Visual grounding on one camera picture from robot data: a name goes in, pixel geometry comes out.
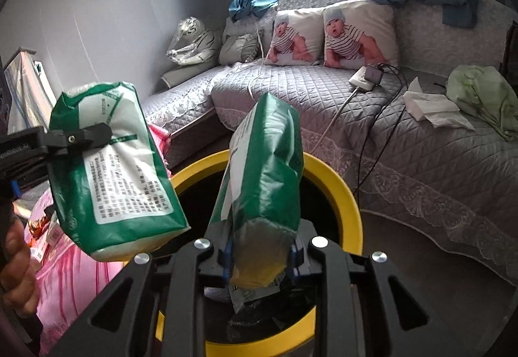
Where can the bagged tiger plush toy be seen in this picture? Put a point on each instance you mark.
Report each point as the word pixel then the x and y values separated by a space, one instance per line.
pixel 193 42

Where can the white power strip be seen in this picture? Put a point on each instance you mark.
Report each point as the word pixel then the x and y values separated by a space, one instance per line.
pixel 359 81

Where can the striped cloth covered wardrobe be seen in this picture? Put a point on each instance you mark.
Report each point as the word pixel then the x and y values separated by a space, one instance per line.
pixel 28 94

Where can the green white tissue pack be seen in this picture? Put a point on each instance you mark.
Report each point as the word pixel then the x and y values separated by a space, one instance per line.
pixel 117 183

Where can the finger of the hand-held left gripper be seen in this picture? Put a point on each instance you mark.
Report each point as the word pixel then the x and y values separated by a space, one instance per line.
pixel 81 137

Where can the green plastic wrapper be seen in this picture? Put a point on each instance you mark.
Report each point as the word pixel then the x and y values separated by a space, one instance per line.
pixel 263 187

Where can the baby print pillow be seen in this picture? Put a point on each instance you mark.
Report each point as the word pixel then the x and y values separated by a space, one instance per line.
pixel 289 39
pixel 356 37

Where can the red white packet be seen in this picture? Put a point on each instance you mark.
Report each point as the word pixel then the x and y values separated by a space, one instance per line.
pixel 51 239

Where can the black charger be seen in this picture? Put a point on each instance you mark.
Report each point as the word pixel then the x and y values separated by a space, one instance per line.
pixel 374 73

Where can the brown bottle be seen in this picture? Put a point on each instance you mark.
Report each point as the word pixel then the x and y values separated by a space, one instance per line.
pixel 38 224

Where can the light green cloth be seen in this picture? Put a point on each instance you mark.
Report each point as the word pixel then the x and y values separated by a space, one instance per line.
pixel 481 92

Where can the yellow rimmed trash bin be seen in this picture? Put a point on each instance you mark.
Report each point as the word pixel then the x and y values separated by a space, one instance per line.
pixel 344 195

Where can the person's left hand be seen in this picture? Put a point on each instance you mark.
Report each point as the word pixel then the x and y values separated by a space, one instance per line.
pixel 16 264

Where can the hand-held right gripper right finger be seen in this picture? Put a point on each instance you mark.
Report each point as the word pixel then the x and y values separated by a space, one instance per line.
pixel 292 262

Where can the grey bolster pillow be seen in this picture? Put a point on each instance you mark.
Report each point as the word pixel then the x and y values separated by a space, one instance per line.
pixel 182 76

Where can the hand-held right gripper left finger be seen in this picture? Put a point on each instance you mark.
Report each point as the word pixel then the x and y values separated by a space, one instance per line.
pixel 228 264

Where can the grey ruffled pillow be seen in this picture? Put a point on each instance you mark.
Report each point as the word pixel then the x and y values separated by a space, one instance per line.
pixel 239 48

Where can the grey quilted sofa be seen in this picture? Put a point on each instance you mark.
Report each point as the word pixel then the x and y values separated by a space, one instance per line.
pixel 404 146

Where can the white tissue paper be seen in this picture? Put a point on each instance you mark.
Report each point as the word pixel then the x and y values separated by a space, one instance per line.
pixel 433 107

